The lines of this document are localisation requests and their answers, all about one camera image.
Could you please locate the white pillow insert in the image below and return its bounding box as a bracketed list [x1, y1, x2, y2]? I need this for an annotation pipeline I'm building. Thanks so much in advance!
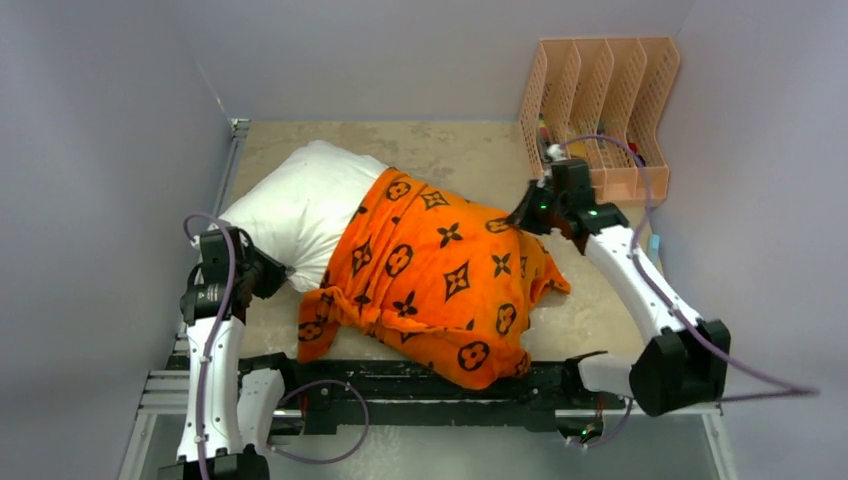
[220, 140, 388, 293]

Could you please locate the orange patterned pillowcase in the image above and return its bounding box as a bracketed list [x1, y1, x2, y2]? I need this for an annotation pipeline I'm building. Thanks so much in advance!
[297, 168, 571, 390]

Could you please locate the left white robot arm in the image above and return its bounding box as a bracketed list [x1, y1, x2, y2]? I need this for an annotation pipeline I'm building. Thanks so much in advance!
[157, 226, 298, 479]

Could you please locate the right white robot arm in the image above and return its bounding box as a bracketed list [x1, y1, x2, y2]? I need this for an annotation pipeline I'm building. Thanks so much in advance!
[507, 159, 731, 417]

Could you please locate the light blue small tube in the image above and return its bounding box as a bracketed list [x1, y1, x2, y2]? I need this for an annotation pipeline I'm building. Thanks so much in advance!
[647, 234, 661, 266]

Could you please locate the pink mesh file organizer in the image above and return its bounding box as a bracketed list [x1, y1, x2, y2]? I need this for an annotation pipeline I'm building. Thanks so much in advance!
[518, 37, 681, 205]

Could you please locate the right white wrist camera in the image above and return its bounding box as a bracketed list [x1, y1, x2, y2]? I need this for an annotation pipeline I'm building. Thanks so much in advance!
[543, 144, 568, 164]

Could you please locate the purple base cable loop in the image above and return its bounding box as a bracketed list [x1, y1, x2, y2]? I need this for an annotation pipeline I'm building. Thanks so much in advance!
[271, 378, 372, 466]

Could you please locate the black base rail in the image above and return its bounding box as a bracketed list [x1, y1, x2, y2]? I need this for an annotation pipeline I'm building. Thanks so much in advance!
[165, 354, 690, 437]

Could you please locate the aluminium frame rail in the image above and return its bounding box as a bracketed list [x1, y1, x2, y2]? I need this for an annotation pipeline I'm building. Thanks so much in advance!
[139, 128, 731, 479]

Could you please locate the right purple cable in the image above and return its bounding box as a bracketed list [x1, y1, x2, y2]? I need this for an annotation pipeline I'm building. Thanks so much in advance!
[559, 134, 820, 452]

